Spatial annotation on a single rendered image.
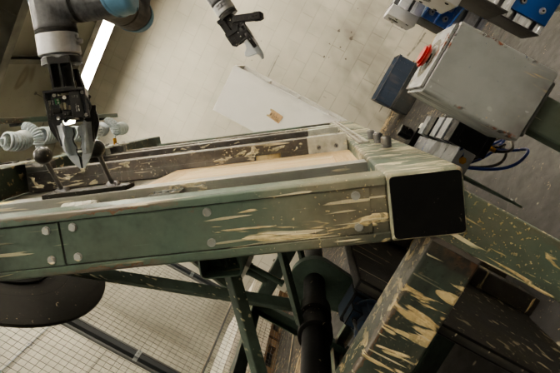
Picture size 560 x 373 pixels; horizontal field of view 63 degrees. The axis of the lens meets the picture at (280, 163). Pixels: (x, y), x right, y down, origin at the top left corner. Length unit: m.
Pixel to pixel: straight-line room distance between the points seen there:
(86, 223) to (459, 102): 0.64
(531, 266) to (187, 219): 0.56
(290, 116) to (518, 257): 4.59
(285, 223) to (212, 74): 6.16
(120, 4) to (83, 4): 0.06
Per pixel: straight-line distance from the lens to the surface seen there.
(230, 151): 1.49
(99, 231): 0.84
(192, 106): 6.97
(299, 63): 6.65
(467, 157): 1.07
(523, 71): 0.79
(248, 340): 0.95
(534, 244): 0.84
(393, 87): 5.64
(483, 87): 0.77
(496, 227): 0.81
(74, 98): 0.92
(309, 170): 0.98
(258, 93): 5.31
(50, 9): 0.96
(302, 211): 0.75
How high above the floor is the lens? 1.07
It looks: level
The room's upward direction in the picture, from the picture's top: 62 degrees counter-clockwise
